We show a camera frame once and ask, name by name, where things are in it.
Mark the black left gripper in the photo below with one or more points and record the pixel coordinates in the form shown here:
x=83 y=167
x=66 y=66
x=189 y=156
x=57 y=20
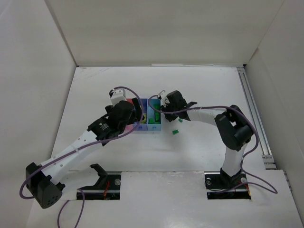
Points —
x=137 y=107

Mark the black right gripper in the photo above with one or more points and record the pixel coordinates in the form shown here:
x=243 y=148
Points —
x=168 y=114

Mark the green lego plate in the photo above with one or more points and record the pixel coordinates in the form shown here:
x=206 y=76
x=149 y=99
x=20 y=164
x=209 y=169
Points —
x=156 y=106

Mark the lime green lego brick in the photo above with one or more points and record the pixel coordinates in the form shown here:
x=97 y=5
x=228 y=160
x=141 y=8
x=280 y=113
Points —
x=144 y=119

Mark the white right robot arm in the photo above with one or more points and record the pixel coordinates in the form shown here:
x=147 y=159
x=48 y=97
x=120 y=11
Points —
x=233 y=128

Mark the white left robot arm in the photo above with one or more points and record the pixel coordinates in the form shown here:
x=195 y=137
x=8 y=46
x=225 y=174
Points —
x=49 y=180

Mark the light blue plastic bin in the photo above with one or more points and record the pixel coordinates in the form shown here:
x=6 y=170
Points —
x=150 y=114

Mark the pink plastic bin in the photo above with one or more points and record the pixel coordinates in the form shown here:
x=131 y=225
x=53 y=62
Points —
x=129 y=127

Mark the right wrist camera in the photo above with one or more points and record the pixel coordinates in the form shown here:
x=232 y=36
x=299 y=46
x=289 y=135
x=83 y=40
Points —
x=162 y=94

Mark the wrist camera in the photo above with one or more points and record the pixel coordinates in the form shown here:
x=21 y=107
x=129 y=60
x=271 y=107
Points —
x=162 y=94
x=117 y=95

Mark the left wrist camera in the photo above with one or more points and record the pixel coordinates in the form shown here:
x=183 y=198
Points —
x=117 y=95

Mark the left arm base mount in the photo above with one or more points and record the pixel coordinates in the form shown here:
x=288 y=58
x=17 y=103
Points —
x=106 y=187

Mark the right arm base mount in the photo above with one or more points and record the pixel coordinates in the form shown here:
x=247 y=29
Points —
x=219 y=186

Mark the aluminium rail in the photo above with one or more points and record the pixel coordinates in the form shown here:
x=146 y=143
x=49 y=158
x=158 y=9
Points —
x=267 y=156

